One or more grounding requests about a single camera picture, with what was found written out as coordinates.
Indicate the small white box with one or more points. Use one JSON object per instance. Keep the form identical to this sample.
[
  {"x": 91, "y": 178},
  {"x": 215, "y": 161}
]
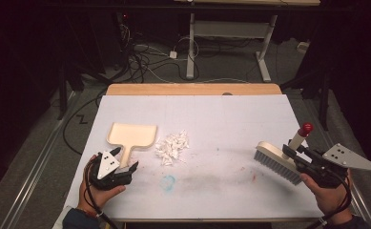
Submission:
[{"x": 303, "y": 47}]

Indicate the wooden table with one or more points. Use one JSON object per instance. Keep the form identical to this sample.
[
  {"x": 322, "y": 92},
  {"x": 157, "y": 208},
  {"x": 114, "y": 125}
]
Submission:
[{"x": 189, "y": 89}]

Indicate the black metal stand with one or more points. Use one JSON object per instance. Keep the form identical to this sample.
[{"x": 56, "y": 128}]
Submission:
[
  {"x": 323, "y": 95},
  {"x": 64, "y": 92}
]

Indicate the person's right hand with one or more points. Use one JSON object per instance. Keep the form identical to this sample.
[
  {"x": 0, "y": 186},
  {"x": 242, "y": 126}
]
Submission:
[{"x": 327, "y": 197}]

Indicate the white metal desk frame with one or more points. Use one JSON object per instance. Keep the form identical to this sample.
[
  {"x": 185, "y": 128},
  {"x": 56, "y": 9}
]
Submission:
[{"x": 229, "y": 29}]

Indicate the white table mat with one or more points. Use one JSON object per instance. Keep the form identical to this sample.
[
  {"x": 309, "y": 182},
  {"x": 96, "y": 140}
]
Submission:
[{"x": 211, "y": 127}]

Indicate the cream plastic dustpan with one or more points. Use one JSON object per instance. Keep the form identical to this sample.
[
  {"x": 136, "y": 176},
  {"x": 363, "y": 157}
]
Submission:
[{"x": 132, "y": 136}]

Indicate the white power adapter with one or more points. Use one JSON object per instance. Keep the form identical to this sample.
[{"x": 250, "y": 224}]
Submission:
[{"x": 173, "y": 54}]

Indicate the person's left hand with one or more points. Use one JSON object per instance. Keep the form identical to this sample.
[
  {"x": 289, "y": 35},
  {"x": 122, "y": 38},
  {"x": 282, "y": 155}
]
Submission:
[{"x": 102, "y": 194}]

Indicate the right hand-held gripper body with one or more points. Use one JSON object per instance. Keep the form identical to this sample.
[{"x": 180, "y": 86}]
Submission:
[{"x": 332, "y": 163}]

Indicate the pile of white paper scraps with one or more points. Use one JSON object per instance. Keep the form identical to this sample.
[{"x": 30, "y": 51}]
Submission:
[{"x": 172, "y": 148}]

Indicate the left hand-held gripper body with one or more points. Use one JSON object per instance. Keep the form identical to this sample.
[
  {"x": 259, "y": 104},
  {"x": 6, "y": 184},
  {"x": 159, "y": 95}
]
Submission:
[{"x": 107, "y": 165}]

